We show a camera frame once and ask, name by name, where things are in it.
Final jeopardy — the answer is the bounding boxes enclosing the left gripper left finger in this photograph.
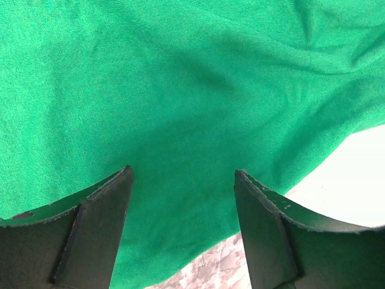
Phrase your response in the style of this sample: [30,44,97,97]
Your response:
[1,166,133,288]

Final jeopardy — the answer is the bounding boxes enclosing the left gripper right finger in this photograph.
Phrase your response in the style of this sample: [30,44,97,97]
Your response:
[234,170,384,288]

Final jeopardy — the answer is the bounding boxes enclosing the green t shirt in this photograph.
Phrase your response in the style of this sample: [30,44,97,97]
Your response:
[1,1,384,288]

